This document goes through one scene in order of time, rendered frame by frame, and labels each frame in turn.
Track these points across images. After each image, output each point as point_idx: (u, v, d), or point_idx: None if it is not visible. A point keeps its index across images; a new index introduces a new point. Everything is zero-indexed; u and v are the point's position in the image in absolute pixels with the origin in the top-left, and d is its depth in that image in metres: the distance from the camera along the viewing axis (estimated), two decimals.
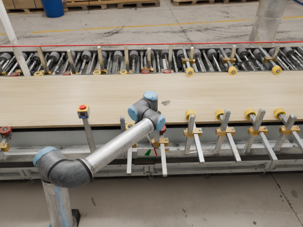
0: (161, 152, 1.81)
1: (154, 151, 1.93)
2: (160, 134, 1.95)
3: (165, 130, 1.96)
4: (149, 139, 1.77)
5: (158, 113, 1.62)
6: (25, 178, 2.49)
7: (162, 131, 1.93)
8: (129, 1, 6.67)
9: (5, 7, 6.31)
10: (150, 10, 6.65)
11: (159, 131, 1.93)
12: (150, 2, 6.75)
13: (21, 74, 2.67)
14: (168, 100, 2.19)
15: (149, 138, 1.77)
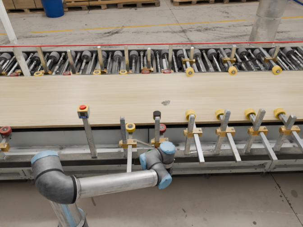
0: None
1: None
2: (160, 134, 1.95)
3: (165, 130, 1.96)
4: (142, 142, 1.79)
5: (169, 170, 1.51)
6: (25, 178, 2.49)
7: (162, 131, 1.93)
8: (129, 1, 6.67)
9: (5, 7, 6.31)
10: (150, 10, 6.65)
11: (159, 131, 1.93)
12: (150, 2, 6.75)
13: (21, 74, 2.67)
14: (168, 100, 2.19)
15: (141, 141, 1.79)
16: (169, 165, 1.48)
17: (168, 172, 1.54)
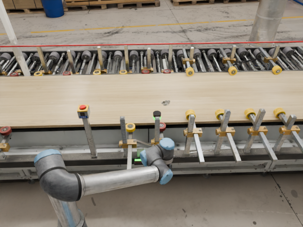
0: None
1: None
2: (160, 132, 1.96)
3: (165, 128, 1.97)
4: (142, 142, 1.79)
5: (169, 166, 1.53)
6: (25, 178, 2.49)
7: (162, 129, 1.94)
8: (129, 1, 6.67)
9: (5, 7, 6.31)
10: (150, 10, 6.65)
11: (159, 129, 1.94)
12: (150, 2, 6.75)
13: (21, 74, 2.67)
14: (168, 100, 2.19)
15: (141, 141, 1.79)
16: (168, 161, 1.50)
17: None
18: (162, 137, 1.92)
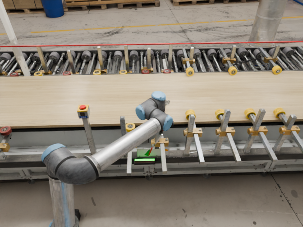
0: (161, 150, 1.83)
1: (150, 151, 1.93)
2: None
3: None
4: (158, 139, 1.78)
5: None
6: (25, 178, 2.49)
7: (162, 129, 1.94)
8: (129, 1, 6.67)
9: (5, 7, 6.31)
10: (150, 10, 6.65)
11: None
12: (150, 2, 6.75)
13: (21, 74, 2.67)
14: (168, 100, 2.19)
15: (159, 138, 1.77)
16: None
17: None
18: (162, 137, 1.92)
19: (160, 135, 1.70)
